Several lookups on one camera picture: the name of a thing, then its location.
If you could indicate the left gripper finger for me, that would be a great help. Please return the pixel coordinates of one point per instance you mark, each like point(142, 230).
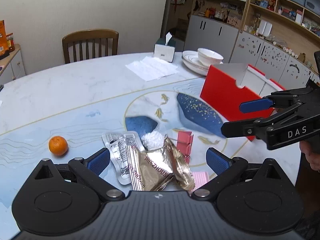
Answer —
point(256, 105)
point(246, 128)

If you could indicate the white plastic bag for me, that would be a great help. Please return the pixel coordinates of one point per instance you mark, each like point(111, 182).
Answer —
point(153, 140)

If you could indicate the wooden shelf unit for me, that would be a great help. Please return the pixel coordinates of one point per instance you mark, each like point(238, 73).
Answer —
point(295, 22)

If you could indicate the pink eraser block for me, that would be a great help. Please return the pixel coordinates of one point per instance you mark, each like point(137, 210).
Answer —
point(200, 179)

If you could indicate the green white tissue box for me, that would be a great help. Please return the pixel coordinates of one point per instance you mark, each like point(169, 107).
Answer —
point(165, 48)

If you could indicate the orange tangerine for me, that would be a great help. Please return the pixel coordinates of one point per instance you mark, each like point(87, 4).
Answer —
point(58, 145)

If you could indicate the person's right hand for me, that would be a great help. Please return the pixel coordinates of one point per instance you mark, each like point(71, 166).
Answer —
point(312, 157)

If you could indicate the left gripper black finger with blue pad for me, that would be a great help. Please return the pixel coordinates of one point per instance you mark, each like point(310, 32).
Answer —
point(87, 173)
point(227, 170)

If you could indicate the pink binder clip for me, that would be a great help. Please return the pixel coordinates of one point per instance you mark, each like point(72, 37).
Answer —
point(184, 142)

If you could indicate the white porcelain bowl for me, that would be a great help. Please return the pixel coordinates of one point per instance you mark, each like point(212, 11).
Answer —
point(208, 57)

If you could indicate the stacked white plates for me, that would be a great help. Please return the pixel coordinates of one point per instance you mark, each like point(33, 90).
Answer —
point(192, 62)

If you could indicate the white side cabinet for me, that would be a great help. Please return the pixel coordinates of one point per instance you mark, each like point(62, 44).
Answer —
point(12, 66)

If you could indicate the silver foil pouch black text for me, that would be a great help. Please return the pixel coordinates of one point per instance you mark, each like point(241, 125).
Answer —
point(117, 143)

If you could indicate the white paper napkin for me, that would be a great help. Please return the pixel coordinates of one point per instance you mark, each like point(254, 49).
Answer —
point(152, 68)

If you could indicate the orange snack bag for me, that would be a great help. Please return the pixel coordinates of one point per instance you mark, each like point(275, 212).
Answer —
point(3, 39)

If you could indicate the white grey wall cabinet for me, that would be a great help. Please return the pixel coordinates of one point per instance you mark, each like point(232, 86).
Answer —
point(216, 25)

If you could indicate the brown wooden chair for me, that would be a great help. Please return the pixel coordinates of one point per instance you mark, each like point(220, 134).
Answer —
point(89, 44)

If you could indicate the gold snack wrapper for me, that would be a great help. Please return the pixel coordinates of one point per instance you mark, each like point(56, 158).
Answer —
point(154, 170)

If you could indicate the red white cardboard box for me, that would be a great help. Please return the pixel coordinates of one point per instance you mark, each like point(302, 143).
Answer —
point(228, 85)

